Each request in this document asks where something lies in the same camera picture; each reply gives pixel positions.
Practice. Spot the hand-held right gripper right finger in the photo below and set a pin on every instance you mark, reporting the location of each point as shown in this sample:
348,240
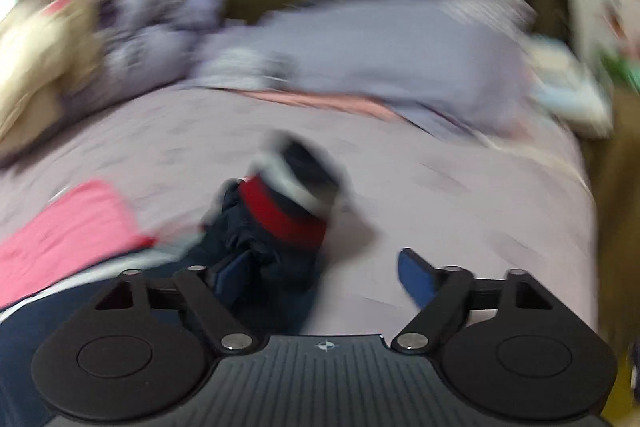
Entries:
415,277

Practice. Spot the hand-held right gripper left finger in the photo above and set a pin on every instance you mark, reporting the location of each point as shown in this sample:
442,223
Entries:
235,272

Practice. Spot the white and navy jacket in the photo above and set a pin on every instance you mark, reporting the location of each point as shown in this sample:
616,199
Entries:
280,217

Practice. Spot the pink rabbit print blanket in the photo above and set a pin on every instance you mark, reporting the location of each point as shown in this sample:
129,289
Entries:
65,232

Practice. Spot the purple floral quilt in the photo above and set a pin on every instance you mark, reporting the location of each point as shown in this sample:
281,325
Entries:
380,52

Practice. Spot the pale blue cloth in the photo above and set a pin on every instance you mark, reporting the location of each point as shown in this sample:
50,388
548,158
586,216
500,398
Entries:
570,92

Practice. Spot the cream puffer jacket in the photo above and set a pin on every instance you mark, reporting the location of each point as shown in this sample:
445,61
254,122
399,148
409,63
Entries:
35,62

